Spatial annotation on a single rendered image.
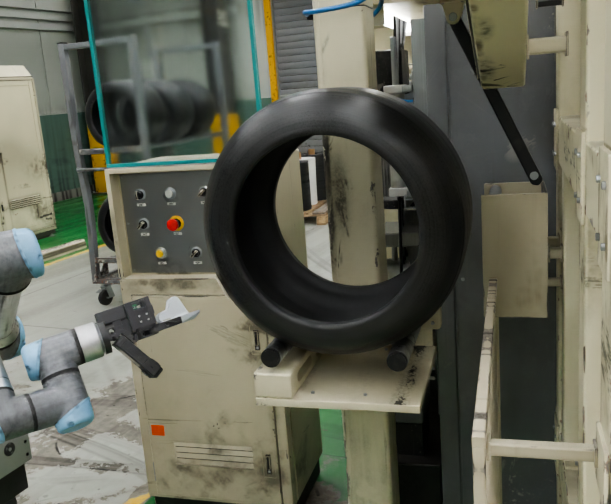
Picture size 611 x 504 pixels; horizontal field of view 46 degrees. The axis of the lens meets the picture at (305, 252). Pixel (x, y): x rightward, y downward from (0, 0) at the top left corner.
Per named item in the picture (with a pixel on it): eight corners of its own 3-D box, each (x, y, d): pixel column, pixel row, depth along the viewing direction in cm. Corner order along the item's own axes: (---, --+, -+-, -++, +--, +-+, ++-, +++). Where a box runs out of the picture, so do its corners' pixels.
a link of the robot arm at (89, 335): (86, 362, 143) (84, 363, 151) (109, 354, 145) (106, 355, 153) (74, 326, 144) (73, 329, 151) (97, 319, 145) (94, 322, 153)
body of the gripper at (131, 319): (151, 294, 150) (94, 313, 145) (165, 333, 149) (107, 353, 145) (146, 298, 157) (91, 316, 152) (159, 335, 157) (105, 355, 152)
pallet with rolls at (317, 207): (288, 208, 931) (283, 149, 915) (349, 206, 908) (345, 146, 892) (257, 226, 819) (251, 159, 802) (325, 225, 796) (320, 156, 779)
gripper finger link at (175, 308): (195, 288, 154) (153, 302, 150) (204, 315, 154) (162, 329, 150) (192, 290, 157) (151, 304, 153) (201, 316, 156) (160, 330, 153)
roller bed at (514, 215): (486, 293, 192) (484, 183, 186) (544, 294, 188) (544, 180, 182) (483, 317, 174) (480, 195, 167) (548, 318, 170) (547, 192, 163)
